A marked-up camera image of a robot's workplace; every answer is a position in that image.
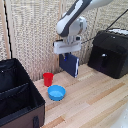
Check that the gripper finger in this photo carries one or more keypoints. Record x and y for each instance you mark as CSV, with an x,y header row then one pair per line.
x,y
66,57

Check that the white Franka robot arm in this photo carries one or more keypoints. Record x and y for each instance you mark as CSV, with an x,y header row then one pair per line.
x,y
71,18

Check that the black box appliance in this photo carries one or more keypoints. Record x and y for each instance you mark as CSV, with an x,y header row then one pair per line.
x,y
110,53

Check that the blue plastic bowl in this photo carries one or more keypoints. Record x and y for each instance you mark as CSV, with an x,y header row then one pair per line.
x,y
56,93

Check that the woven wicker screen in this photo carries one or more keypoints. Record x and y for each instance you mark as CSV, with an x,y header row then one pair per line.
x,y
33,33

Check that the dark blue book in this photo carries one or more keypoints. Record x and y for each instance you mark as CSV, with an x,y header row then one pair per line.
x,y
69,65

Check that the black fabric storage case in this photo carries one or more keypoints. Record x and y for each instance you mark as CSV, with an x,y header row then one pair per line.
x,y
15,100

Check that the red plastic cup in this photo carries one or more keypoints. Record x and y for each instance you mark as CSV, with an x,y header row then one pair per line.
x,y
48,79

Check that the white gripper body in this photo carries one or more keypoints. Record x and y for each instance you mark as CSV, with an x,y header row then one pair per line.
x,y
66,46

